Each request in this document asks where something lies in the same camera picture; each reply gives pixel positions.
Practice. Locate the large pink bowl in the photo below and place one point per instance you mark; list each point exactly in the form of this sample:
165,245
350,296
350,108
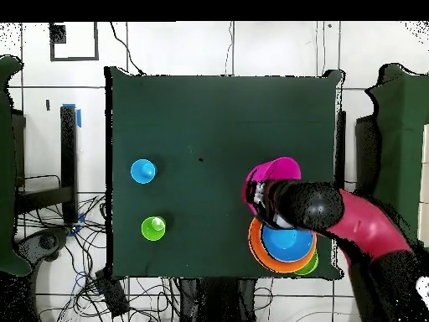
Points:
285,167

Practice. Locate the light blue cup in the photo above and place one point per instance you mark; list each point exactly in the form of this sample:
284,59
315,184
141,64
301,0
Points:
140,171

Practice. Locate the large orange bowl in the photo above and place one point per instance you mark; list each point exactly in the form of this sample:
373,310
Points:
259,255

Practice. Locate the light blue bowl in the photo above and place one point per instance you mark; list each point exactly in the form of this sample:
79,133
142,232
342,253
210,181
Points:
288,245

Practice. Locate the small green bowl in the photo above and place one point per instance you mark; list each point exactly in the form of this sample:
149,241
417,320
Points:
311,266

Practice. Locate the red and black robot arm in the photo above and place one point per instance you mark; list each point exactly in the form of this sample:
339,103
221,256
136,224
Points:
368,224

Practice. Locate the dark green tablecloth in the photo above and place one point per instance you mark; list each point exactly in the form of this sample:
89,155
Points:
214,100

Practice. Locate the green cup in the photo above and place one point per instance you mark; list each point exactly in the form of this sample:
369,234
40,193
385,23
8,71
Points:
150,229

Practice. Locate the black upright bar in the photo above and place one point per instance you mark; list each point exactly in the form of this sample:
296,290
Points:
341,151

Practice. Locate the black power strip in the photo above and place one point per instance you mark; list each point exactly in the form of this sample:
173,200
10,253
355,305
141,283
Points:
112,295

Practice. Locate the black stand base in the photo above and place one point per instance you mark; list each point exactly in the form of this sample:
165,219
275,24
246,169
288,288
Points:
48,241

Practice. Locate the green covered side table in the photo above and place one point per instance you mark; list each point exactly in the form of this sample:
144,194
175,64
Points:
6,167
402,151

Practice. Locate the white boxes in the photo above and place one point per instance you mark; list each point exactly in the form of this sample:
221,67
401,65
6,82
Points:
425,201

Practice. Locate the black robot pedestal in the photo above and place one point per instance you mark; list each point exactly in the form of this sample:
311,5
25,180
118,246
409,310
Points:
218,298

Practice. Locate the black L-shaped frame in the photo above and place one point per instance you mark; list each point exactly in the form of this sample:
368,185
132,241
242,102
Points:
68,151

